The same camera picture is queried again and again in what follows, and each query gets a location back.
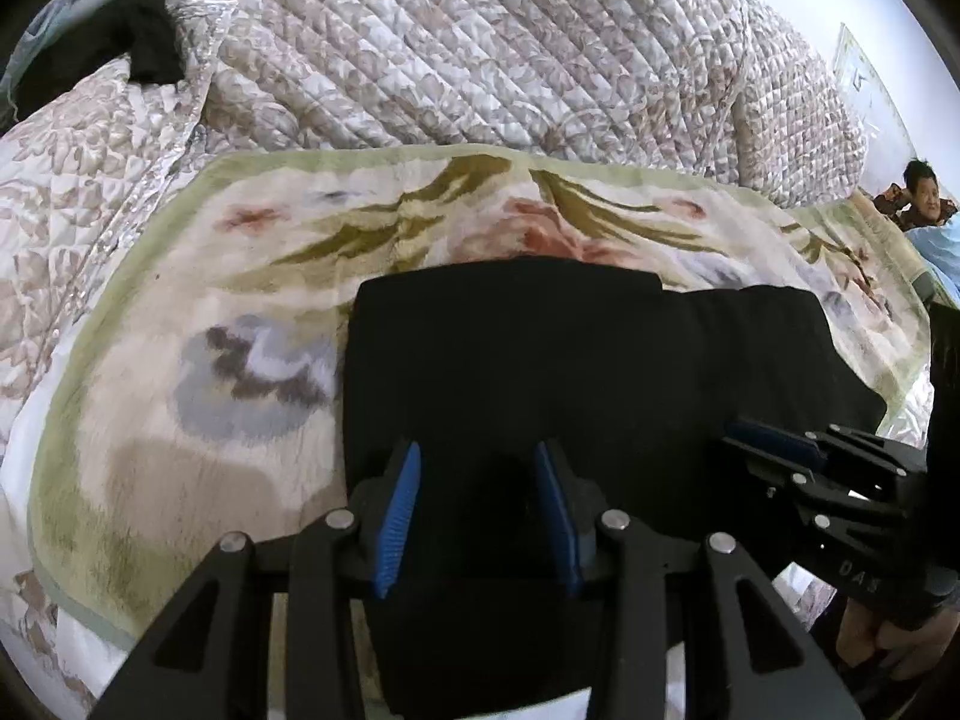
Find quilted floral blanket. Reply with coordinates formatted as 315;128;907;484
0;0;871;406

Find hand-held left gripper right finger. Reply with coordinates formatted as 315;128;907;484
529;439;863;720

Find person's right hand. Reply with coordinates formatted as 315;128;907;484
834;591;955;692

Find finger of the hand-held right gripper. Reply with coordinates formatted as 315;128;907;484
716;436;852;533
724;418;927;477

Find dark cloth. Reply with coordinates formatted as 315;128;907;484
15;0;196;121

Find dark clothes pile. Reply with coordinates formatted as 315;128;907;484
0;0;128;102

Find white bed sheet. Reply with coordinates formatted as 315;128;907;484
0;570;136;720

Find fleece flower print blanket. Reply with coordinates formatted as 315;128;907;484
26;146;938;650

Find wall poster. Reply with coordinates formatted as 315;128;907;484
831;21;914;160

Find black pants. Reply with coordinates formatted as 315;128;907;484
341;255;890;720

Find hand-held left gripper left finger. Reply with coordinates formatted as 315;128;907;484
90;439;425;720

